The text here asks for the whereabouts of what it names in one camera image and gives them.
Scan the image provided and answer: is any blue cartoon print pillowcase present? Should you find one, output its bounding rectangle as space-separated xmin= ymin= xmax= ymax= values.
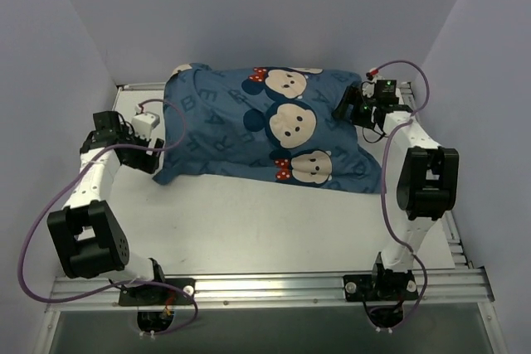
xmin=154 ymin=64 xmax=381 ymax=194

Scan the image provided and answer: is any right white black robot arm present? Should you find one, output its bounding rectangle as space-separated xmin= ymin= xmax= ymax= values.
xmin=332 ymin=80 xmax=460 ymax=298

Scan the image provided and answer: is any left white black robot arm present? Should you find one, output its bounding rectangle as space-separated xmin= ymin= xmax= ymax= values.
xmin=46 ymin=111 xmax=168 ymax=303

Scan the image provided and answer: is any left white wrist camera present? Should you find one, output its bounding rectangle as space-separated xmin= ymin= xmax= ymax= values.
xmin=131 ymin=112 xmax=160 ymax=141

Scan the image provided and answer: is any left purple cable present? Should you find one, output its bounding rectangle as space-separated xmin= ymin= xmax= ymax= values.
xmin=17 ymin=99 xmax=199 ymax=335

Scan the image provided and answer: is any purple cable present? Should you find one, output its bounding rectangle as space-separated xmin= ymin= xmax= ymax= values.
xmin=367 ymin=59 xmax=431 ymax=326
xmin=17 ymin=99 xmax=199 ymax=335

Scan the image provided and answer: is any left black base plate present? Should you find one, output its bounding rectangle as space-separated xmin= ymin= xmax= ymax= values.
xmin=118 ymin=277 xmax=196 ymax=307

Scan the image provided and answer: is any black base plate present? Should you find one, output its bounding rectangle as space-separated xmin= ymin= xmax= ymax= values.
xmin=118 ymin=277 xmax=196 ymax=307
xmin=343 ymin=273 xmax=418 ymax=302

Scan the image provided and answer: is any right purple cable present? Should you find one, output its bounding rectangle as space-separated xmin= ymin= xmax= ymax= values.
xmin=367 ymin=59 xmax=431 ymax=326

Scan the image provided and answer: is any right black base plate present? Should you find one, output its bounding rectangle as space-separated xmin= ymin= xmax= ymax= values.
xmin=343 ymin=273 xmax=418 ymax=302

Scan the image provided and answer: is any aluminium front rail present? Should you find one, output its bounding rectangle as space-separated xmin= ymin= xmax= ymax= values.
xmin=51 ymin=268 xmax=494 ymax=311

